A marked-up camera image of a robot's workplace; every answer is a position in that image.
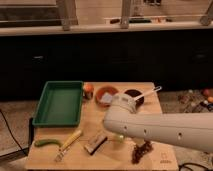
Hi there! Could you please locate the wooden chalkboard eraser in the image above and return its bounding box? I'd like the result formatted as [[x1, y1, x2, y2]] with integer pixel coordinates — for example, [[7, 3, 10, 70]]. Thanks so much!
[[84, 131, 108, 155]]

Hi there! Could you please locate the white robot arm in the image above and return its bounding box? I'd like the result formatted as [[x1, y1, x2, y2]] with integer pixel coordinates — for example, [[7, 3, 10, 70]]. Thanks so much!
[[103, 93, 213, 153]]

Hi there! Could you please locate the green plastic tray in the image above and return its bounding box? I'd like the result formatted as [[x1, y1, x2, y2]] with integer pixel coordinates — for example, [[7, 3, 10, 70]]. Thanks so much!
[[33, 81, 83, 127]]

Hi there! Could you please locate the orange bowl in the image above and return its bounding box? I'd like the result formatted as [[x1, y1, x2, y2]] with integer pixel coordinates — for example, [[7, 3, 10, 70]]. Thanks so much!
[[95, 86, 118, 107]]

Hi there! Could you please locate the blue cloth in bowl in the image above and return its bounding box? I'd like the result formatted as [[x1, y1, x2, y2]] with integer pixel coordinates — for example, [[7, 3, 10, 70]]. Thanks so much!
[[100, 92, 113, 104]]

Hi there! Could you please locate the orange topped small jar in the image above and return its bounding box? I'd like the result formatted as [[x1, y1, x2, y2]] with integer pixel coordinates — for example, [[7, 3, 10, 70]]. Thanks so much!
[[83, 83, 94, 99]]

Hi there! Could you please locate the dark brown bowl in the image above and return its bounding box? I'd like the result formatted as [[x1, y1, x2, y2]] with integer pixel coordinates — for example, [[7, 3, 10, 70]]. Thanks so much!
[[125, 89, 144, 107]]

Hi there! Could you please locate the green cup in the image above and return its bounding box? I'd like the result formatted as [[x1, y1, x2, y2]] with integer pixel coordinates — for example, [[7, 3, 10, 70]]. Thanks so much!
[[115, 134, 125, 142]]

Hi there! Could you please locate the brown dried food pile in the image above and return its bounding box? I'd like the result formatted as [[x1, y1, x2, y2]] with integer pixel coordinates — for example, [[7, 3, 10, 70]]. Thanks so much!
[[132, 141, 153, 164]]

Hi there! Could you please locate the green pepper toy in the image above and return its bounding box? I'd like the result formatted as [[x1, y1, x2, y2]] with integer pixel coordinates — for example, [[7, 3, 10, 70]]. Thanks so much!
[[34, 139, 62, 147]]

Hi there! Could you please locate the black cable left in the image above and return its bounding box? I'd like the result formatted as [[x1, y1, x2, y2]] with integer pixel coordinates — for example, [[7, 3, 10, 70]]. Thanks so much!
[[0, 108, 29, 157]]

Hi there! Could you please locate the black cable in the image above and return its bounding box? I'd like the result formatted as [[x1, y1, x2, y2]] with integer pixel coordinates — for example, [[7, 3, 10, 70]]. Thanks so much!
[[178, 161, 211, 171], [0, 108, 29, 157]]

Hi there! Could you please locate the black cable right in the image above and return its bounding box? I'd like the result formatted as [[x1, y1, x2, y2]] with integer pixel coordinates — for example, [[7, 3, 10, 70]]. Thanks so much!
[[178, 161, 211, 171]]

